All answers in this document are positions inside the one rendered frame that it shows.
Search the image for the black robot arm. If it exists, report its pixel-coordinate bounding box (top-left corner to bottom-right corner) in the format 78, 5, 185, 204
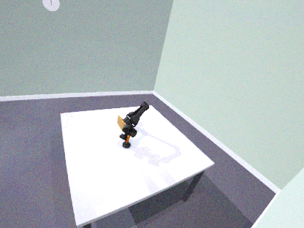
122, 102, 149, 138

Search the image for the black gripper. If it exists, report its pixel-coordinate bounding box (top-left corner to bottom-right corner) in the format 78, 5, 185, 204
119, 128, 136, 142

